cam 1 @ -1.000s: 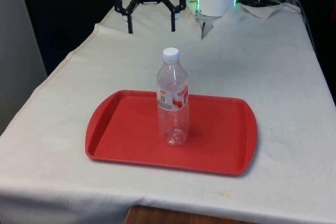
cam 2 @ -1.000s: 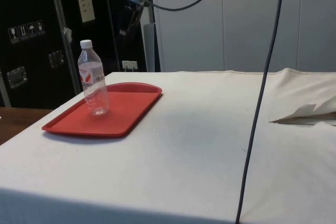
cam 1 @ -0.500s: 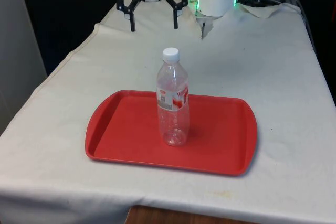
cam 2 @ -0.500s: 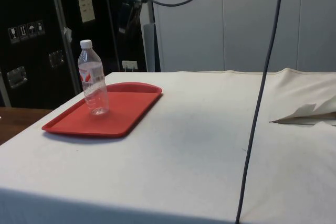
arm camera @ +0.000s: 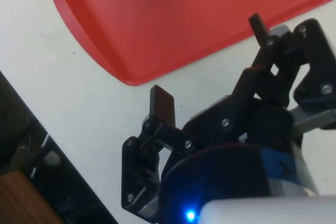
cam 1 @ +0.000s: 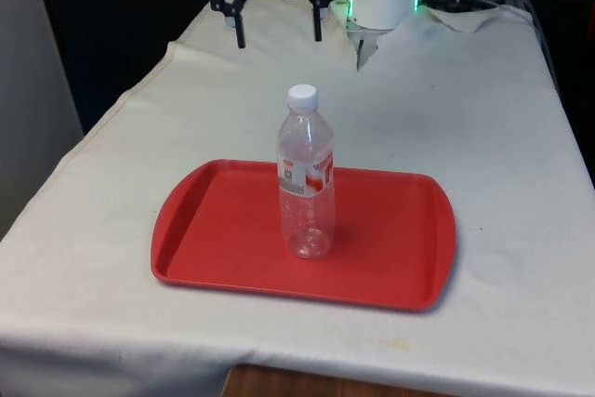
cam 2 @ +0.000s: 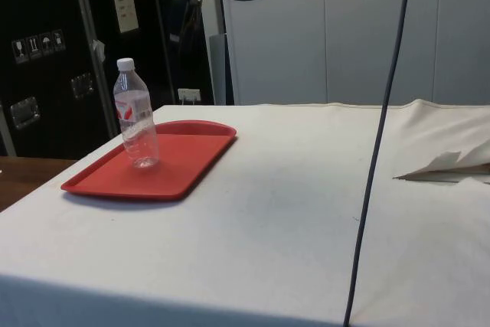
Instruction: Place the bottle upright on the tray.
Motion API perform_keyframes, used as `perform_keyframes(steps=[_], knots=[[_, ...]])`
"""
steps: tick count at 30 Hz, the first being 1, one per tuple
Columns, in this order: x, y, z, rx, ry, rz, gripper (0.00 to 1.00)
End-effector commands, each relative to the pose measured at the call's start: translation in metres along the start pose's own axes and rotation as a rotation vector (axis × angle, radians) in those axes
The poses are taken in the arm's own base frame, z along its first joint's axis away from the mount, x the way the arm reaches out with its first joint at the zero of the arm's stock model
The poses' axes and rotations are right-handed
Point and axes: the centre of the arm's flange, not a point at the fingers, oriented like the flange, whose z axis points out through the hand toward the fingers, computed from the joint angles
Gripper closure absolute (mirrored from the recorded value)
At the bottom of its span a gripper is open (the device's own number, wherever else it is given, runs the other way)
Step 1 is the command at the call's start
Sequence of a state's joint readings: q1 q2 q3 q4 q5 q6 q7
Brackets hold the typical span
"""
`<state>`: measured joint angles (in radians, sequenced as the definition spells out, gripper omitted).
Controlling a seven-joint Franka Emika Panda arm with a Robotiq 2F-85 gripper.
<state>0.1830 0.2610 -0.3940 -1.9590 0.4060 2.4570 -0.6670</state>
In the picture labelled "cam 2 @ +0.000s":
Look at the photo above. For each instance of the clear plastic bottle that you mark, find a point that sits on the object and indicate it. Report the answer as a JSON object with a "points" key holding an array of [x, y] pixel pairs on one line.
{"points": [[136, 128]]}

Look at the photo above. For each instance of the red tray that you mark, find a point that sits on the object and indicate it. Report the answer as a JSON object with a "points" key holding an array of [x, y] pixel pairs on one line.
{"points": [[191, 158]]}

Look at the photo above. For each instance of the pale locker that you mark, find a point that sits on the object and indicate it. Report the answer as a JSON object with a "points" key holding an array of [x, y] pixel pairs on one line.
{"points": [[379, 17], [275, 55], [463, 36]]}

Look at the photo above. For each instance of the black cabinet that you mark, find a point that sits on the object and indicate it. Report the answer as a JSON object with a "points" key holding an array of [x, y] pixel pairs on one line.
{"points": [[46, 5]]}

